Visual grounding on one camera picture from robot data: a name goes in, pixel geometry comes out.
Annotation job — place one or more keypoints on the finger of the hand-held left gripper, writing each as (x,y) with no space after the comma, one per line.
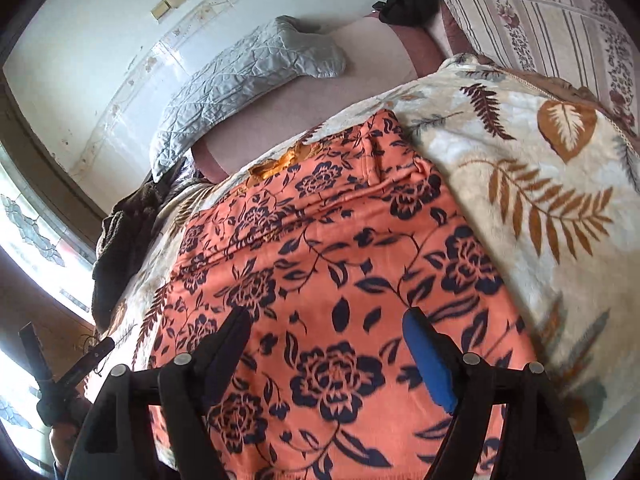
(90,357)

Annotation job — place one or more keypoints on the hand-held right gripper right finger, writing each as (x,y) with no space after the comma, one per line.
(425,360)

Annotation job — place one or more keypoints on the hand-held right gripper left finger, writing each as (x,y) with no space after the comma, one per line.
(222,355)

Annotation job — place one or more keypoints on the orange floral garment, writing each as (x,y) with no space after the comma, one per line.
(340,270)

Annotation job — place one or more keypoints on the dark brown cloth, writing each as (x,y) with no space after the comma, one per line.
(122,240)

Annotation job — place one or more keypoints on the stained glass window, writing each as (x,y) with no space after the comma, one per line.
(35,240)

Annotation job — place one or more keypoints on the cream leaf printed blanket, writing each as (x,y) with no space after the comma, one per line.
(525,170)

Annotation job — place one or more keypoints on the grey quilted pillow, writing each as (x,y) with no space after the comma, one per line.
(240,85)

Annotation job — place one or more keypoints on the pink bed sheet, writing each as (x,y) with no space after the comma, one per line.
(330,95)

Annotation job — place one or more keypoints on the striped floral pillow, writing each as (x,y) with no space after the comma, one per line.
(540,15)

